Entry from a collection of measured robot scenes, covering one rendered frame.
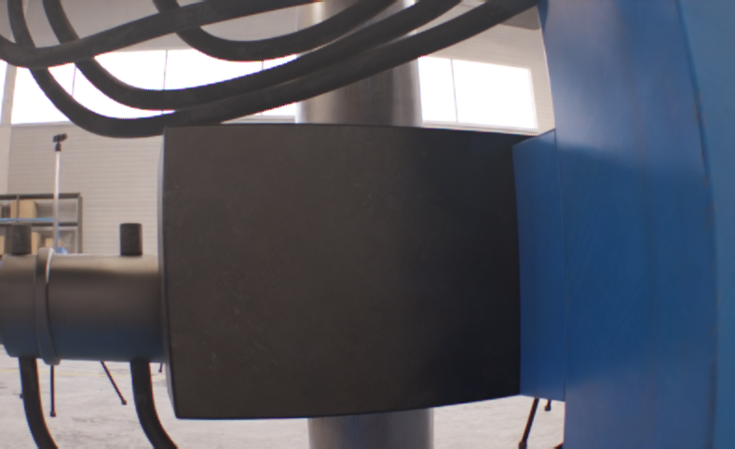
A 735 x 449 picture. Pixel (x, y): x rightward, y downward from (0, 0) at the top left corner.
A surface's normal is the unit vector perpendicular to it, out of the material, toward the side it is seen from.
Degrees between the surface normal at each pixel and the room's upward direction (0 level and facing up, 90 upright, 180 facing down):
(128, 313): 94
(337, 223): 90
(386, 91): 90
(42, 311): 94
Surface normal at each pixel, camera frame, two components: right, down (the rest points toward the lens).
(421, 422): 0.76, -0.09
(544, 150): -0.95, 0.00
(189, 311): 0.30, -0.11
